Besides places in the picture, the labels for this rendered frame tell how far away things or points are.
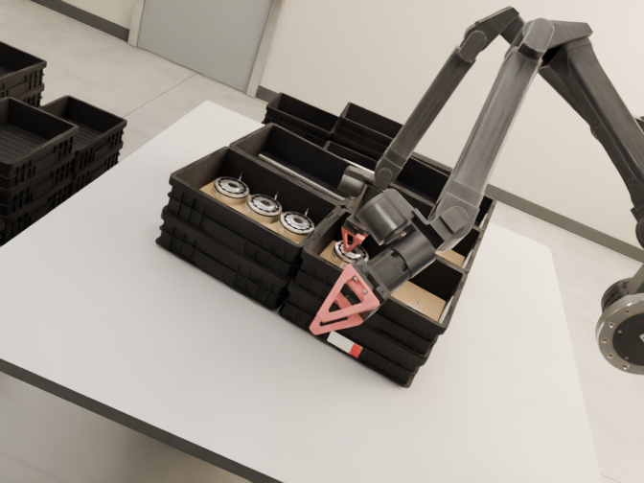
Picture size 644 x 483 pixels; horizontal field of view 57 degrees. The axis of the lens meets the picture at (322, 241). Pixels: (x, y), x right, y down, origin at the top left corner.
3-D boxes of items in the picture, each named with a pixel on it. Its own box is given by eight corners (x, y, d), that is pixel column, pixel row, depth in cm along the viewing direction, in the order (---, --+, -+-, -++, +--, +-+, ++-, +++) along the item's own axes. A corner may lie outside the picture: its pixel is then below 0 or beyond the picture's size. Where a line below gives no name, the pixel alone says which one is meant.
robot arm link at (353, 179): (394, 172, 150) (396, 162, 158) (352, 153, 150) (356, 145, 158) (375, 212, 155) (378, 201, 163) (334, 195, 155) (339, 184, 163)
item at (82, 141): (59, 159, 283) (67, 94, 265) (117, 184, 282) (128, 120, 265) (2, 194, 249) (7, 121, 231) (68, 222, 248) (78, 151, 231)
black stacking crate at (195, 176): (328, 239, 178) (341, 208, 172) (286, 285, 153) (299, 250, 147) (217, 178, 185) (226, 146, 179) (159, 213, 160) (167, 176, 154)
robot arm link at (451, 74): (493, 39, 133) (490, 34, 142) (471, 25, 132) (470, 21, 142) (387, 191, 152) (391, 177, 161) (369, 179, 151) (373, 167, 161)
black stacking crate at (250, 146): (360, 204, 203) (373, 176, 197) (329, 239, 178) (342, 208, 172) (262, 151, 210) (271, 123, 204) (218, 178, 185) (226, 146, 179)
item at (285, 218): (319, 224, 174) (319, 223, 173) (305, 239, 165) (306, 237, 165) (289, 208, 175) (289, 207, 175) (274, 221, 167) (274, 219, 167)
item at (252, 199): (287, 209, 175) (287, 207, 175) (268, 219, 167) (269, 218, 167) (260, 192, 178) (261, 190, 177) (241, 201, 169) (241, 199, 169)
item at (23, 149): (2, 194, 249) (8, 95, 225) (67, 222, 248) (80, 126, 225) (-74, 239, 215) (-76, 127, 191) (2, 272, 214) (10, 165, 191)
